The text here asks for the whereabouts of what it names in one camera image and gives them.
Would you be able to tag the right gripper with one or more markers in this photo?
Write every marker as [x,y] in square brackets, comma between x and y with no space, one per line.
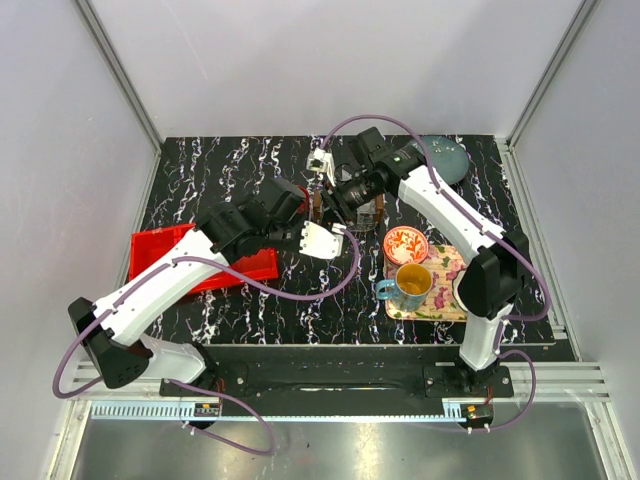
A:
[337,202]

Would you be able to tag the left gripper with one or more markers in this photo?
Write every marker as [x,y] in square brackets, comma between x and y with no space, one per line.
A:
[296,244]

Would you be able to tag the clear acrylic toothbrush holder rack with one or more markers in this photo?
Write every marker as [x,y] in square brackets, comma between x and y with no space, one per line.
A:
[368,216]

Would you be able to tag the red cup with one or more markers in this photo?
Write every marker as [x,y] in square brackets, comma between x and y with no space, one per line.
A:
[306,196]

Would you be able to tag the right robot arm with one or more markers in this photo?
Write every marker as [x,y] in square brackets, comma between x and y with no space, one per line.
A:
[497,261]

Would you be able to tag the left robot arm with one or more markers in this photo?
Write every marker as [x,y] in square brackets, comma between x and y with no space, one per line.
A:
[114,326]

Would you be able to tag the floral rectangular tray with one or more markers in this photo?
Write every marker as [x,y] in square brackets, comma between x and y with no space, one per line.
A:
[444,264]

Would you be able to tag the teal ceramic plate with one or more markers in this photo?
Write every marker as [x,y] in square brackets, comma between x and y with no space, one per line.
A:
[448,157]

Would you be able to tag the orange floral bowl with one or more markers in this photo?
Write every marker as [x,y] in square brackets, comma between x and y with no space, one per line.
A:
[404,245]

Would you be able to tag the red plastic organizer bin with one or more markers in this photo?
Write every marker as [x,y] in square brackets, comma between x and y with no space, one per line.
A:
[149,246]

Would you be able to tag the blue mug yellow inside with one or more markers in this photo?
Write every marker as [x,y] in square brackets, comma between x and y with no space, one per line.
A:
[408,289]

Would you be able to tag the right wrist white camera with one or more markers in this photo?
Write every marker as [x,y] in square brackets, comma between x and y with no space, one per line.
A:
[321,161]

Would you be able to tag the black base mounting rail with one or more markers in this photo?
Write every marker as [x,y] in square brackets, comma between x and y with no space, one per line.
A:
[387,380]

